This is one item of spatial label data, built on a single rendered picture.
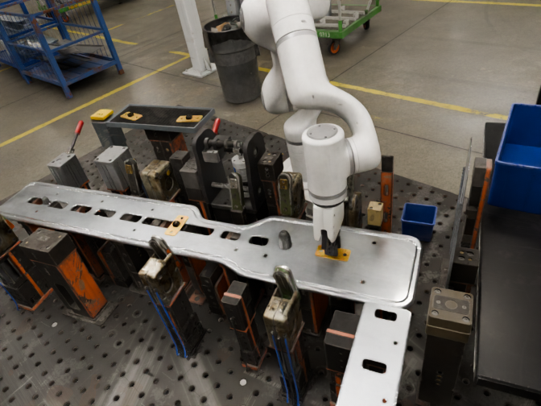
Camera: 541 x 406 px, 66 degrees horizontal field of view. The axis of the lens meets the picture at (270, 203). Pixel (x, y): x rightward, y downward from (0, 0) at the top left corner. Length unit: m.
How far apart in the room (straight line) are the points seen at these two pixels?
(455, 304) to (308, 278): 0.32
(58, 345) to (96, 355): 0.15
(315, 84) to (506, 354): 0.61
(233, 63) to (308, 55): 3.21
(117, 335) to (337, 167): 0.92
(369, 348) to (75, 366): 0.91
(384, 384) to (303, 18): 0.73
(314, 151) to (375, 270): 0.35
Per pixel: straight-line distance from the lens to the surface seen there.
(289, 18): 0.93
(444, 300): 0.90
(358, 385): 0.86
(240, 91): 4.20
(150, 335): 1.41
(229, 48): 4.02
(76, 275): 1.42
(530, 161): 1.35
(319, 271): 1.02
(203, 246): 1.15
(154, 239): 1.06
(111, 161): 1.44
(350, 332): 0.94
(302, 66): 0.88
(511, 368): 0.88
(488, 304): 0.95
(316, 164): 0.83
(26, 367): 1.55
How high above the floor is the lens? 1.76
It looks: 38 degrees down
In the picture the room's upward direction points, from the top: 11 degrees counter-clockwise
